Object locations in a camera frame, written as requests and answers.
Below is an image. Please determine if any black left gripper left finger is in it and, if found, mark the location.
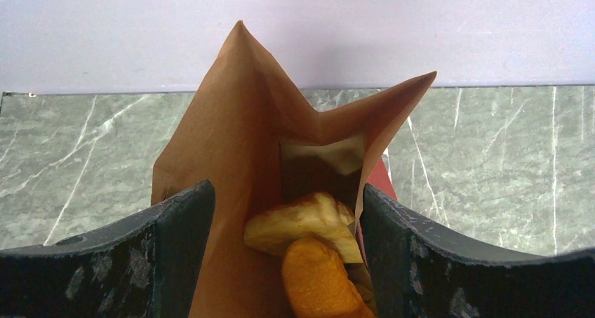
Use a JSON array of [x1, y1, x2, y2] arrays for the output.
[[1, 180, 215, 317]]

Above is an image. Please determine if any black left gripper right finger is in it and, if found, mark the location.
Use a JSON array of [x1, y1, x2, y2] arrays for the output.
[[360, 185, 594, 317]]

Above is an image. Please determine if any red brown paper bag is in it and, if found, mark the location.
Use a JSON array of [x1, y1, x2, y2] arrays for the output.
[[152, 21, 436, 317]]

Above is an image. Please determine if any orange fake bread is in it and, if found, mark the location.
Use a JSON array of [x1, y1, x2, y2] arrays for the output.
[[281, 237, 375, 318]]

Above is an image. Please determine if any yellow fake bread slice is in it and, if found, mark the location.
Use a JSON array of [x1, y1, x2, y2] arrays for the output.
[[243, 192, 363, 264]]

